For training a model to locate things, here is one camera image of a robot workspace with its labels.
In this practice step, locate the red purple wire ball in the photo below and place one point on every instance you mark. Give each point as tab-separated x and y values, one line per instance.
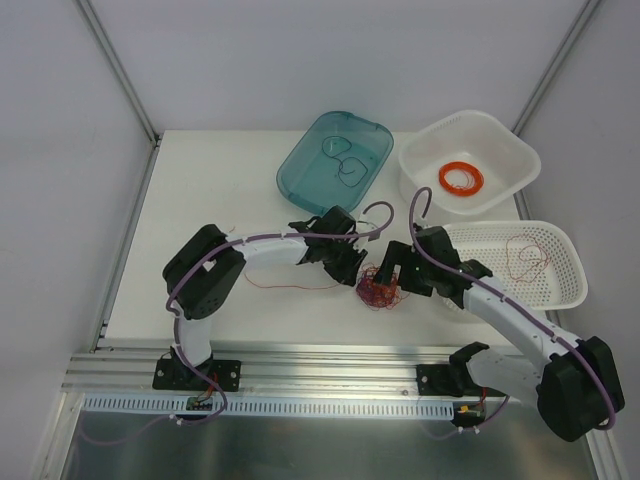
377	296

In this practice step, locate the teal transparent plastic tray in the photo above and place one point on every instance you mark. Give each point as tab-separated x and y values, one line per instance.
334	163

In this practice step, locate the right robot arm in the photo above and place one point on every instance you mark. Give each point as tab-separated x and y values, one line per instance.
573	383

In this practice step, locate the white deep plastic basket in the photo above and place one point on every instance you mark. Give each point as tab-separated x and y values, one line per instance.
470	160

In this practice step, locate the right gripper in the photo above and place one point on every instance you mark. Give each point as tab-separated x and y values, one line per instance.
405	270

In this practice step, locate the white slotted cable duct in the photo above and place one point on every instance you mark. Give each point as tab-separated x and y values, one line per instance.
272	406

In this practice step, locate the aluminium mounting rail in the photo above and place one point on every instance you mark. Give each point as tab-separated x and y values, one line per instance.
268	369

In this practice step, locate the white perforated shallow basket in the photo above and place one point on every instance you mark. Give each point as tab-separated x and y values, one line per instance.
535	260

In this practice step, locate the left aluminium frame post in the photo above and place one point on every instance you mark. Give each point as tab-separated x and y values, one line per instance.
105	46

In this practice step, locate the right aluminium frame post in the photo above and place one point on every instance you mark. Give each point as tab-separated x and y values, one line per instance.
570	40

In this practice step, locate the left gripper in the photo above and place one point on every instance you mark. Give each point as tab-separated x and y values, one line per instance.
345	265

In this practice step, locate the aluminium frame post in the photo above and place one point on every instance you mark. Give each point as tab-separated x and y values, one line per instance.
570	40
105	46

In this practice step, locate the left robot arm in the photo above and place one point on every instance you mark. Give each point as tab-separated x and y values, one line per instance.
200	277

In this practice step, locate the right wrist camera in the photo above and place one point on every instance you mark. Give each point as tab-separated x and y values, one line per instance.
422	227

